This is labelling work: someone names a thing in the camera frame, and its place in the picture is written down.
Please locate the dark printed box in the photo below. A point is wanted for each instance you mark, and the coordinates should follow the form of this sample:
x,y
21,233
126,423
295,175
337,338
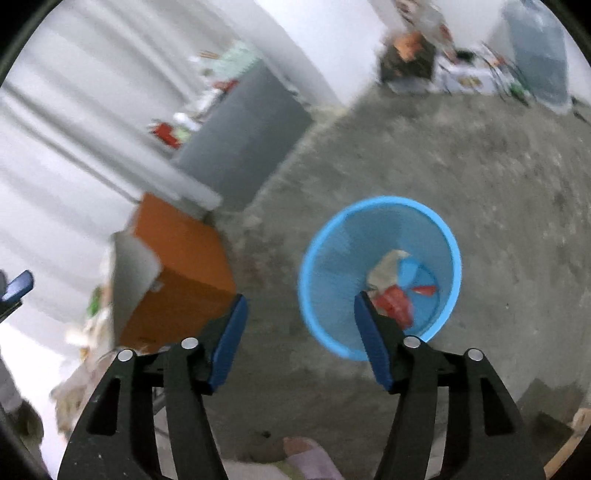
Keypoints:
x,y
408,60

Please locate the grey cabinet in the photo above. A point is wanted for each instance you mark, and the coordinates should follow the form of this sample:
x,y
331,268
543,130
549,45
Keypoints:
x,y
240,138

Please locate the white printed box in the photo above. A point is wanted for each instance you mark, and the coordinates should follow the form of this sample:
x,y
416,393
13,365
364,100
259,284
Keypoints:
x,y
471,76

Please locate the blue mesh wastebasket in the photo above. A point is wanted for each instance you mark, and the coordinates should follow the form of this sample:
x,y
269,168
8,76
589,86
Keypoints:
x,y
341,240

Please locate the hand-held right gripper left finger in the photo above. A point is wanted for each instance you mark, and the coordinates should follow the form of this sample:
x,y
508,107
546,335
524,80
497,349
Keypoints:
x,y
226,341

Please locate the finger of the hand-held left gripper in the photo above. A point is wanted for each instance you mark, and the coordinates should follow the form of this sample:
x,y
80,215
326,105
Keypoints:
x,y
18,285

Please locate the blue water jug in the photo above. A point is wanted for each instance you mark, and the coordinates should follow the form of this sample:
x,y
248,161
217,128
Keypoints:
x,y
538,50

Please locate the orange box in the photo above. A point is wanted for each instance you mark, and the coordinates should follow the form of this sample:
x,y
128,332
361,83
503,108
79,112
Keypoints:
x,y
184,258

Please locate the mint green basket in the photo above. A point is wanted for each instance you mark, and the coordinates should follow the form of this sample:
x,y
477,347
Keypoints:
x,y
240,57

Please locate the red snack packet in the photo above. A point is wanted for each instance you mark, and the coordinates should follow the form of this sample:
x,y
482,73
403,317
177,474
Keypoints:
x,y
395,304

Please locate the red thermos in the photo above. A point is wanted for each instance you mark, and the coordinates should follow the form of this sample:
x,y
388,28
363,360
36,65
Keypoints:
x,y
166,134

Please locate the beige paper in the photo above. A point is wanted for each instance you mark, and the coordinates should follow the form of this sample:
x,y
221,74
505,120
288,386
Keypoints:
x,y
385,272

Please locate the white curtain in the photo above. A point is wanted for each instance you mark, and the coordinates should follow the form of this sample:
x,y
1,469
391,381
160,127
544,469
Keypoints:
x,y
69,138

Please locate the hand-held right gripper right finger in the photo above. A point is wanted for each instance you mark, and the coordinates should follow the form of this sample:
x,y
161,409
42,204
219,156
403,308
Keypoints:
x,y
374,341

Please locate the lilac slipper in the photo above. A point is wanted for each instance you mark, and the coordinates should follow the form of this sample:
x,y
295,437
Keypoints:
x,y
314,461

